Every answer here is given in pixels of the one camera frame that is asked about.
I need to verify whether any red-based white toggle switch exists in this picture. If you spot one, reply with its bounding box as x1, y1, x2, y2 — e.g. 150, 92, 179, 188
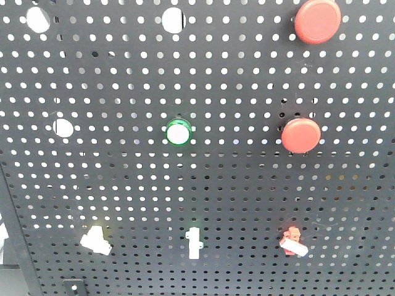
279, 226, 309, 257

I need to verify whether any yellow-based white toggle switch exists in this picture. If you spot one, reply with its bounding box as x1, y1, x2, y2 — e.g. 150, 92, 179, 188
80, 226, 112, 256

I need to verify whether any green round push button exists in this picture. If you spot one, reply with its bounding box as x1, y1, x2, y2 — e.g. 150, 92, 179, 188
165, 118, 193, 146

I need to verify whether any black perforated pegboard panel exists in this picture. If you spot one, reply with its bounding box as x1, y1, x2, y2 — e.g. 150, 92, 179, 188
1, 1, 394, 295

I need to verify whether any lower red mushroom button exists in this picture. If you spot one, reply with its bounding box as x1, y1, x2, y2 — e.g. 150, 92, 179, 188
281, 118, 321, 154

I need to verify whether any red mushroom button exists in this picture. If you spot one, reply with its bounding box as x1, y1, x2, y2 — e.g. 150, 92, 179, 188
281, 118, 321, 154
294, 0, 341, 44

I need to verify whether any upper red mushroom button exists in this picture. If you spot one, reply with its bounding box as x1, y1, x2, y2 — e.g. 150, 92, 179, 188
294, 0, 341, 44

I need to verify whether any left black pegboard clamp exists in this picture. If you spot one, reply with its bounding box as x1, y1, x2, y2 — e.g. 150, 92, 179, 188
63, 279, 87, 296

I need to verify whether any green-based white toggle switch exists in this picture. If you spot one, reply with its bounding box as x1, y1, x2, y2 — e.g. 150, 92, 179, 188
185, 227, 204, 260

